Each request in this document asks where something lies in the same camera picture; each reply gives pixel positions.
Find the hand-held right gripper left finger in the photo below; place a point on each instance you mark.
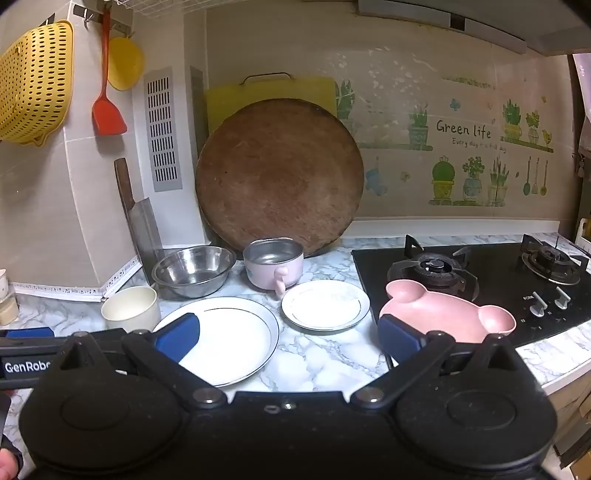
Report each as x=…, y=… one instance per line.
x=178, y=339

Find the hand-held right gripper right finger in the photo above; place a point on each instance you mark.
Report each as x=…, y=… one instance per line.
x=399, y=338

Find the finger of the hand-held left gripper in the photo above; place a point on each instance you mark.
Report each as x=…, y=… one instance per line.
x=30, y=332

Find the pink bear-shaped plate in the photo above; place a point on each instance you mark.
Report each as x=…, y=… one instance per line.
x=438, y=309

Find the large white plate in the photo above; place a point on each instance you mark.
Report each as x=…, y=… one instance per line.
x=231, y=341

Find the cream bowl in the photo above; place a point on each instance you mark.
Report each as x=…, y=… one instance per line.
x=124, y=309

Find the stainless steel bowl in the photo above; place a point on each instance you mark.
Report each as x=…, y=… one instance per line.
x=194, y=270

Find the small white plate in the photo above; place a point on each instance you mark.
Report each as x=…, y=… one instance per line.
x=323, y=307

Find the pink steel-lined cup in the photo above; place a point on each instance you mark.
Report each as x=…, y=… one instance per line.
x=258, y=275

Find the small beige container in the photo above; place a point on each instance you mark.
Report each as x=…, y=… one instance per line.
x=5, y=311

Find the black gas stove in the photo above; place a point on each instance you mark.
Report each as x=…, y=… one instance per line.
x=498, y=277

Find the round wooden chopping board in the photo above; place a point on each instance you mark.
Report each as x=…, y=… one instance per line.
x=277, y=180

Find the wooden cabinet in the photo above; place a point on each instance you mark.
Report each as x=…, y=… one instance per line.
x=572, y=415

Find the grey vent grille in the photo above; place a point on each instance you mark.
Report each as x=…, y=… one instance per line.
x=161, y=134

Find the red spatula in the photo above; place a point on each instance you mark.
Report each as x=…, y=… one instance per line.
x=108, y=115

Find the yellow cutting board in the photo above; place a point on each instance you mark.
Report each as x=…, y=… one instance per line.
x=221, y=104

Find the yellow plastic colander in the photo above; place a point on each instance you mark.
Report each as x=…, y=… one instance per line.
x=32, y=83

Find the yellow plastic ladle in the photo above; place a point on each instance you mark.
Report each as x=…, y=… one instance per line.
x=124, y=64

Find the range hood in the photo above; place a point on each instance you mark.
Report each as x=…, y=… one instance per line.
x=461, y=18

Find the plant print wall sticker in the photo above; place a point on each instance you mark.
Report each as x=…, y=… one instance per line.
x=461, y=129

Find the metal wall hook rail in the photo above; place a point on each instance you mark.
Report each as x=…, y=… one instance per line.
x=122, y=21

